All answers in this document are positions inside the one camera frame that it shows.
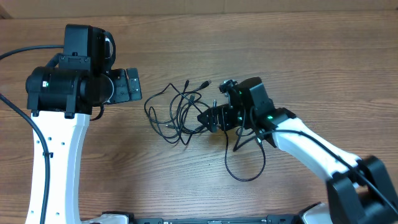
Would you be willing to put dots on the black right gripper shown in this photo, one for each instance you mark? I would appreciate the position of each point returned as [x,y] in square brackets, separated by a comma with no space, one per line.
[222,112]

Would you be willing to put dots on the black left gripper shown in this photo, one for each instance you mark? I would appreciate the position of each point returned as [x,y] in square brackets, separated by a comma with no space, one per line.
[124,93]

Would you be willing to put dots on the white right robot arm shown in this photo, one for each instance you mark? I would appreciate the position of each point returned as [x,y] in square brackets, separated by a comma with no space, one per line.
[359,190]

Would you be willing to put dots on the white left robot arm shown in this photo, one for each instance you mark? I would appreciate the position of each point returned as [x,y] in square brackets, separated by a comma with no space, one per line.
[60,97]

